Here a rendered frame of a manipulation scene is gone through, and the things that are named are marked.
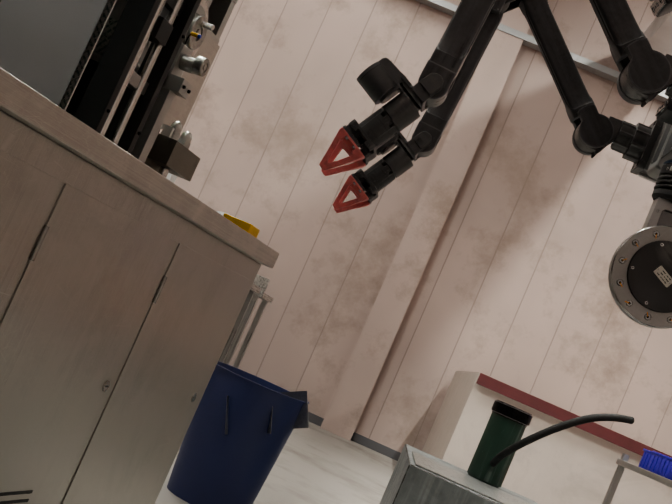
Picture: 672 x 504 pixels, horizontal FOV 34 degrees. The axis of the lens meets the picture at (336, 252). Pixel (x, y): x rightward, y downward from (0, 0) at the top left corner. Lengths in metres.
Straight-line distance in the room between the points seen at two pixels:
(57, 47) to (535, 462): 6.05
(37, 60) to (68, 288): 0.52
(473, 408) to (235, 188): 3.93
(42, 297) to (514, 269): 8.93
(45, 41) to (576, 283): 8.75
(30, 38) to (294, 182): 8.48
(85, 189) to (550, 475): 6.30
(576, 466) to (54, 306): 6.27
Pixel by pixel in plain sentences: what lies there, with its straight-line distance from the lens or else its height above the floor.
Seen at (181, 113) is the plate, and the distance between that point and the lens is 3.33.
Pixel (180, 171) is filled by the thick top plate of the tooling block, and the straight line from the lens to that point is 2.56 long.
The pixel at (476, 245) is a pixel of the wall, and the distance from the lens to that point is 10.47.
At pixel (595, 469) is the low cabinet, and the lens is 7.82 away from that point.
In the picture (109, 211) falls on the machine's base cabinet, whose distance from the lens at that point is 1.81.
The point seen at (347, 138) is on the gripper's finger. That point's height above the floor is 1.10.
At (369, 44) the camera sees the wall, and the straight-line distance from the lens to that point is 10.82.
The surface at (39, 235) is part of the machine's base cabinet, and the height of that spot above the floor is 0.73.
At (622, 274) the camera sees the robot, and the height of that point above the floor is 1.11.
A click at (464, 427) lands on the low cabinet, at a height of 0.59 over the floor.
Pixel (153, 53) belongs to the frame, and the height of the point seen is 1.11.
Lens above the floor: 0.76
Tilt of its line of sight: 4 degrees up
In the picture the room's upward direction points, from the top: 24 degrees clockwise
